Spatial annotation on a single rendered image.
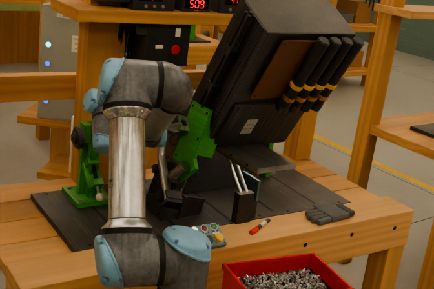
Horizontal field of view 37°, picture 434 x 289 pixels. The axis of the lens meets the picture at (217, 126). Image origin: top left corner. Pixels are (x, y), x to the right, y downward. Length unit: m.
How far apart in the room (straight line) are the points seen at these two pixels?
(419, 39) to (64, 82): 10.49
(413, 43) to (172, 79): 11.07
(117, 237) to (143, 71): 0.39
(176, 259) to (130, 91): 0.40
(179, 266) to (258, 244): 0.64
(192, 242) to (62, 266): 0.50
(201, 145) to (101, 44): 0.49
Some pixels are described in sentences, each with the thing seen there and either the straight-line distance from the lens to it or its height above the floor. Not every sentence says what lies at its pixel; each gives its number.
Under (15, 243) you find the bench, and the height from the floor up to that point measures 0.88.
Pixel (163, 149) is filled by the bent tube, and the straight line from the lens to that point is 2.21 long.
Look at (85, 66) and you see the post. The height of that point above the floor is 1.33.
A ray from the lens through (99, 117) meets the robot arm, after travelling 1.93.
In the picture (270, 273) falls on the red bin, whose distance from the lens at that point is 1.96.
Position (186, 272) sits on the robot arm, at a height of 1.09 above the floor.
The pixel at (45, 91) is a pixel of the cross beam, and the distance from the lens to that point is 2.32.
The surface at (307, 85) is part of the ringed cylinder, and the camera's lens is 2.06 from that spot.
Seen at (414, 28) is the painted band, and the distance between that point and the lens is 12.50.
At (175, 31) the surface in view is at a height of 1.47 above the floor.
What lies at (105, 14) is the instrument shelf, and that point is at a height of 1.53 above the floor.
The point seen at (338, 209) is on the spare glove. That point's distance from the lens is 2.37.
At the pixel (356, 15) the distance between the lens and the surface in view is 8.60.
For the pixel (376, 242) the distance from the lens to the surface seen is 2.50.
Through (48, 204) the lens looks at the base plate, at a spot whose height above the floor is 0.90.
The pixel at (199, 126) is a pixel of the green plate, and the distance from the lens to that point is 2.11.
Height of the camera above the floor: 1.84
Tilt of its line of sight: 17 degrees down
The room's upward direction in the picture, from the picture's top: 7 degrees clockwise
